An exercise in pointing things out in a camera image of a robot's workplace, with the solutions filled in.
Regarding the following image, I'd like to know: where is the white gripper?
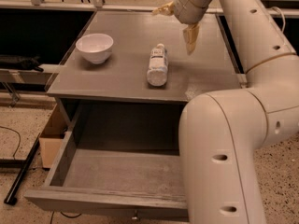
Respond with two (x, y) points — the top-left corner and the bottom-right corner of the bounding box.
(151, 0), (207, 55)

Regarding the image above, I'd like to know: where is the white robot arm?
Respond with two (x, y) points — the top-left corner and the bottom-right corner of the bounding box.
(158, 0), (299, 224)

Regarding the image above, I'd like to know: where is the open grey top drawer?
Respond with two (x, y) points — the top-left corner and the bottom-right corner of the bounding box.
(25, 102), (188, 221)

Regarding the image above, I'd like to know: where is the grey wooden cabinet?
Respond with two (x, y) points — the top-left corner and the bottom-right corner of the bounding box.
(49, 11), (239, 146)

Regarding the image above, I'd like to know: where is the white ceramic bowl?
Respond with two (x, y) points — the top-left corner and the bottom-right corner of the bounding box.
(76, 34), (114, 64)

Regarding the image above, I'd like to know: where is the cardboard box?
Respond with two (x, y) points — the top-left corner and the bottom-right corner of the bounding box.
(39, 105), (67, 169)

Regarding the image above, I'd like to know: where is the black cloth item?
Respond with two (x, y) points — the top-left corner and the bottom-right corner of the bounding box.
(0, 55), (44, 72)

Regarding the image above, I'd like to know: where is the black metal bar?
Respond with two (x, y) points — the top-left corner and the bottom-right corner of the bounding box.
(0, 137), (39, 205)

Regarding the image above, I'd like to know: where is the white cable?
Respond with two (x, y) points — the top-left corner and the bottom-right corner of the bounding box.
(270, 6), (287, 33)

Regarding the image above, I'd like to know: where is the metal frame rail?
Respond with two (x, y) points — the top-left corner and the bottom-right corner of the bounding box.
(0, 0), (299, 19)

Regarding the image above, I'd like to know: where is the black floor cable left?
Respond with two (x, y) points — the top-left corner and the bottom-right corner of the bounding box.
(0, 125), (22, 161)

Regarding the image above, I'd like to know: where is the black cable under drawer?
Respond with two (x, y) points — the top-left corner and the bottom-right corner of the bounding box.
(50, 210), (82, 224)

